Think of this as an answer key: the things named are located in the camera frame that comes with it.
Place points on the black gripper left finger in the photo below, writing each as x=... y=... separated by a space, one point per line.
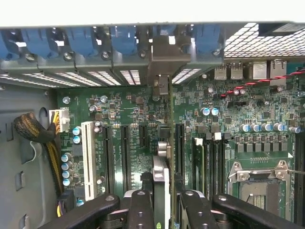
x=95 y=210

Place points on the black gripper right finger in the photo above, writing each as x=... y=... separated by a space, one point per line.
x=238 y=210

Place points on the CPU socket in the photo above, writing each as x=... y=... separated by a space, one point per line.
x=259 y=190

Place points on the black power connector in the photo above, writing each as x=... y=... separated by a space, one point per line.
x=68 y=200

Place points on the black RAM slot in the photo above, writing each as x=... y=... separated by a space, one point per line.
x=224 y=167
x=299 y=179
x=196 y=167
x=216 y=167
x=209 y=167

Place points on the white expansion slot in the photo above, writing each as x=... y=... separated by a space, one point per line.
x=89 y=162

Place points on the thin locking lever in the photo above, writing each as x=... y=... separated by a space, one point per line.
x=296 y=171

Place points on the short black expansion slot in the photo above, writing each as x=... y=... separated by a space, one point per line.
x=143 y=136

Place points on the white power connector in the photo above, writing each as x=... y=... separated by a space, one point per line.
x=64 y=121

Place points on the green motherboard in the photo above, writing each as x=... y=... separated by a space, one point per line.
x=133 y=102

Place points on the open dark PC case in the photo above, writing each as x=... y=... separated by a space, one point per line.
x=23 y=107

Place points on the metal rear port block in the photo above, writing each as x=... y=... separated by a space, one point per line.
x=220 y=72
x=236 y=71
x=259 y=71
x=278 y=71

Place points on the blue card retention clip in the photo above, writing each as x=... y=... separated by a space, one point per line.
x=81 y=41
x=206 y=40
x=124 y=40
x=38 y=43

